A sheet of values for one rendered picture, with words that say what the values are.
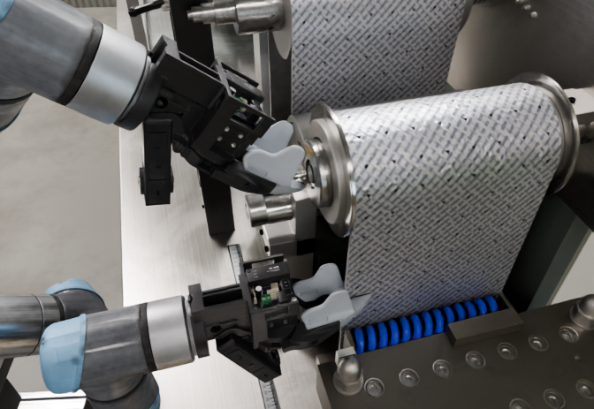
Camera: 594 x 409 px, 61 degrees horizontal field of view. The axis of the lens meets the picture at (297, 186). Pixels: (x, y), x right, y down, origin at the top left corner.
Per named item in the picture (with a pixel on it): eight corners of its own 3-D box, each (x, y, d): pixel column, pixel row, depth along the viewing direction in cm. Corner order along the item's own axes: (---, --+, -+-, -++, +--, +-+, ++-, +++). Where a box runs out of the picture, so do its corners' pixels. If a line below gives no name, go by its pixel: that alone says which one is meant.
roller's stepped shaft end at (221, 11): (188, 22, 67) (184, -2, 65) (232, 17, 69) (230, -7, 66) (191, 32, 65) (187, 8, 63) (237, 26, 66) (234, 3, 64)
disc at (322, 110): (307, 177, 65) (310, 77, 55) (310, 176, 65) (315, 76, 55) (345, 265, 55) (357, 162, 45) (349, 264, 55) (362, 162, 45)
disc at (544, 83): (481, 146, 70) (513, 49, 60) (483, 145, 70) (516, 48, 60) (545, 222, 60) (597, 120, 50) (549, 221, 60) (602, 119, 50)
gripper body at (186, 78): (282, 125, 46) (164, 63, 39) (229, 190, 50) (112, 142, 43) (263, 84, 52) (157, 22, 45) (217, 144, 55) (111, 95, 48)
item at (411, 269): (339, 332, 67) (349, 237, 54) (498, 292, 71) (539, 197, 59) (340, 335, 66) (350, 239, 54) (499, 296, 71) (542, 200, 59)
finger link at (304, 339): (344, 332, 57) (268, 350, 56) (343, 340, 58) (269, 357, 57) (331, 299, 61) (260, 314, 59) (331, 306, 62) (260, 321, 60)
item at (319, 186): (325, 202, 51) (310, 212, 58) (344, 199, 51) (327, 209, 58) (309, 131, 52) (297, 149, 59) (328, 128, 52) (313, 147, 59)
